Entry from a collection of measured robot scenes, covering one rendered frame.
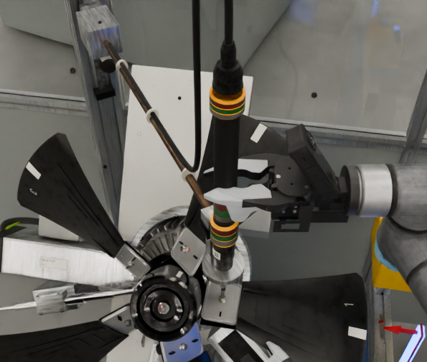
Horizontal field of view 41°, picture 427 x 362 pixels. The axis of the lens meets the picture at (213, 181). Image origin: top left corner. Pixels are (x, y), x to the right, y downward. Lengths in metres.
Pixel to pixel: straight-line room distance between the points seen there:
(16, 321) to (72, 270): 1.32
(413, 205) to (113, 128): 0.97
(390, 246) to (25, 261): 0.73
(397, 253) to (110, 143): 0.95
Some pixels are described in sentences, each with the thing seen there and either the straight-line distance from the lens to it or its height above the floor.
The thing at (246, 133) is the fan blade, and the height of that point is 1.41.
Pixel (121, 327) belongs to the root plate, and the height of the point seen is 1.12.
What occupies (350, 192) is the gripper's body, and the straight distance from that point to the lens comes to 0.80.
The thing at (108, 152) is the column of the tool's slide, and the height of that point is 0.96.
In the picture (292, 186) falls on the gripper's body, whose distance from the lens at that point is 0.79.
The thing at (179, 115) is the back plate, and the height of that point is 1.29.
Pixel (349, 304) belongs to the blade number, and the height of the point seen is 1.18.
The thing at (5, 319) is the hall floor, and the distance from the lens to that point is 2.54.
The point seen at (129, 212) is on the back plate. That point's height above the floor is 1.12.
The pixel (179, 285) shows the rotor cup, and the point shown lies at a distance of 0.98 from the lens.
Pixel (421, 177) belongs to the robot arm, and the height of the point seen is 1.52.
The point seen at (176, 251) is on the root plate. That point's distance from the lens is 1.06.
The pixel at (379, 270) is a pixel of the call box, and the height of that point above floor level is 1.05.
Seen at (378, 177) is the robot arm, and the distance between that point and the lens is 0.81.
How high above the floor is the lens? 2.09
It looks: 47 degrees down
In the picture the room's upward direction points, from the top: straight up
